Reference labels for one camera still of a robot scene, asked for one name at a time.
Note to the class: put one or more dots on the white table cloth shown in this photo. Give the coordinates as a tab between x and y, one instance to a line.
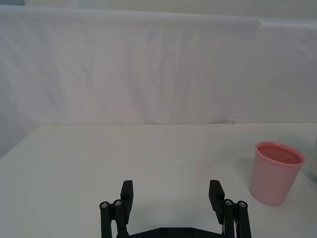
123	158

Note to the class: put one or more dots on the pink plastic cup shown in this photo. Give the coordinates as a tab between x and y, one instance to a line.
275	176

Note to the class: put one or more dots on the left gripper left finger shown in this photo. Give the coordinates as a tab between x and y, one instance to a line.
123	205

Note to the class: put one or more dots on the white curtain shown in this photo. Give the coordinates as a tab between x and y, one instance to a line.
123	69

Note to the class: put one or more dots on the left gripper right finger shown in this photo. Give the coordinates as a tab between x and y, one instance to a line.
223	208

